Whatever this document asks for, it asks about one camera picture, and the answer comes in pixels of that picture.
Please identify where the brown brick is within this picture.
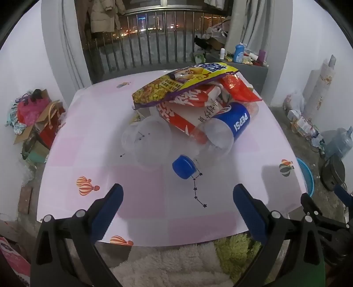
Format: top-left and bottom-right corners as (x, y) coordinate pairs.
(18, 186), (33, 214)

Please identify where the blue detergent bottle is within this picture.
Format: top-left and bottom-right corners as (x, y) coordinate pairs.
(233, 43), (248, 63)

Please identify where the green fluffy rug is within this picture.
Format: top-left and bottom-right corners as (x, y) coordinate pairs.
(215, 233), (276, 282)

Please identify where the blue plastic basin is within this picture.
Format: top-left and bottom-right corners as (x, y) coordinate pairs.
(296, 157), (314, 197)

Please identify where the grey cabinet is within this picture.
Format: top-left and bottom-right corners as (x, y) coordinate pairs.
(205, 51), (269, 96)

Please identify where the grey curtain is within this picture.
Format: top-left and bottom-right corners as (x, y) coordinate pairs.
(225, 0), (275, 54)

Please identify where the beige padded coat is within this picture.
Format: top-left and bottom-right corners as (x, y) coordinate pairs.
(88, 0), (126, 34)

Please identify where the red white carton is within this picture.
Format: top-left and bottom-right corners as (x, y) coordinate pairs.
(156, 84), (229, 136)

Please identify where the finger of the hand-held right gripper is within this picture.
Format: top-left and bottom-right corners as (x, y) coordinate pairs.
(300, 193), (348, 229)
(333, 184), (353, 206)

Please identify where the clear plastic cup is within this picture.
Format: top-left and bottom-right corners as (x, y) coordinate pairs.
(121, 116), (173, 166)

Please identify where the white plastic bag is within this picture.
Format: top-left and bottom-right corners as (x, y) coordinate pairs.
(283, 91), (304, 111)

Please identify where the pile of bags and boxes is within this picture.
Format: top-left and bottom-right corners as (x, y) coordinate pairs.
(201, 17), (233, 50)

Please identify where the patterned cloth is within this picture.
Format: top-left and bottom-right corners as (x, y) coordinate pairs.
(6, 106), (26, 136)

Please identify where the red plastic bag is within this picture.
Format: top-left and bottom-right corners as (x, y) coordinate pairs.
(17, 98), (49, 125)

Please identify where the brown cardboard piece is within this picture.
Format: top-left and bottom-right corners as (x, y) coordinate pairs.
(14, 121), (39, 145)

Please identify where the black round fan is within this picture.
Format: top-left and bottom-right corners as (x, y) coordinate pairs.
(318, 155), (346, 192)

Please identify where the yellow purple snack bag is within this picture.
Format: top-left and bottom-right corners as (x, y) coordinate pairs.
(132, 62), (239, 110)

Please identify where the pile of flattened cartons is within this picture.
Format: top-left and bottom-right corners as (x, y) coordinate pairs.
(287, 110), (323, 141)

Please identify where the red snack packet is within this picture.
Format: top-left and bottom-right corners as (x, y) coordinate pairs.
(221, 74), (262, 103)

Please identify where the white fluffy rug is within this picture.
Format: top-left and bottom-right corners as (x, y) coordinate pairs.
(110, 240), (235, 287)

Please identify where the teal box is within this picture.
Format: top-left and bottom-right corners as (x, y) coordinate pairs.
(22, 143), (48, 164)

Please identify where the red paper gift bag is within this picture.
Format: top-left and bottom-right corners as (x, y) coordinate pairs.
(36, 101), (65, 148)

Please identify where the metal balcony railing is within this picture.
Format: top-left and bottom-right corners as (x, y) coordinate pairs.
(81, 9), (229, 75)

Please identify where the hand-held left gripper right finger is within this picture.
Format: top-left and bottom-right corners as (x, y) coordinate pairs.
(232, 183), (327, 287)

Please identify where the pink printed bag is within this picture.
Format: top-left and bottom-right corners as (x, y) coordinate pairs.
(0, 237), (31, 285)

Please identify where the clear bottle blue label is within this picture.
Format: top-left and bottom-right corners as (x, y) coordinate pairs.
(172, 102), (260, 180)

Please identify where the rolled printed wallpaper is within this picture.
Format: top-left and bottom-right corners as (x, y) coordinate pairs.
(302, 55), (337, 130)

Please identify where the large clear water jug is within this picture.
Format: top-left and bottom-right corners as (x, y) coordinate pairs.
(324, 127), (353, 159)

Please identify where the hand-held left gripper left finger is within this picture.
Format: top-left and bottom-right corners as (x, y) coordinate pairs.
(30, 183), (124, 287)

